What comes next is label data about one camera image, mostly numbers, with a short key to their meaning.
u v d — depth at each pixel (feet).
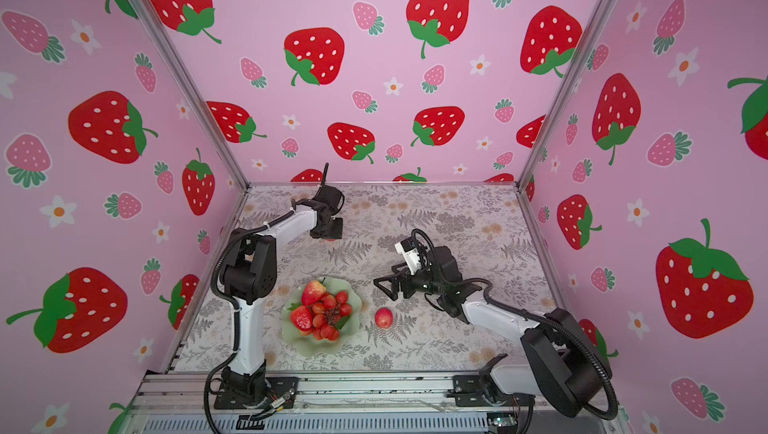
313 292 2.72
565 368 1.38
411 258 2.44
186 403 2.40
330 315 2.73
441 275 2.09
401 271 2.55
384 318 2.70
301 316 2.62
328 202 2.72
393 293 2.35
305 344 2.62
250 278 1.88
